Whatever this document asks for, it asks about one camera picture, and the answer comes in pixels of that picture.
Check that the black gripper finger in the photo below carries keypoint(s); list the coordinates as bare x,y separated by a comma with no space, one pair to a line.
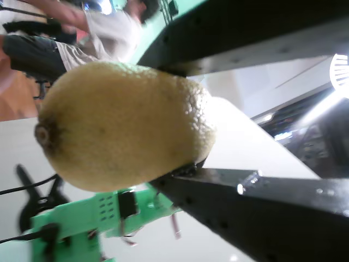
245,24
272,218

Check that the yellow lemon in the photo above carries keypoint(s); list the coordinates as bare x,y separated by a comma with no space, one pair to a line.
122,128

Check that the bare person forearm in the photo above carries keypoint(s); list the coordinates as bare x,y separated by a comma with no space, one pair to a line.
62,13

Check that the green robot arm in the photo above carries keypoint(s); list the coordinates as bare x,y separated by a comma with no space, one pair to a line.
81,215

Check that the dark cluttered shelf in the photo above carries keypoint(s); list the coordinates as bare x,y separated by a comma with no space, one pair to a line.
321,142

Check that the white round lamp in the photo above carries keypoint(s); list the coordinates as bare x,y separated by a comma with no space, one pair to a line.
340,71

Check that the person in white shirt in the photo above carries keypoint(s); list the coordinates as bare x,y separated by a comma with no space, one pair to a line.
109,32

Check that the black spring clamp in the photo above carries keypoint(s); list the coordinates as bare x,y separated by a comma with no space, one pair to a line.
27,185

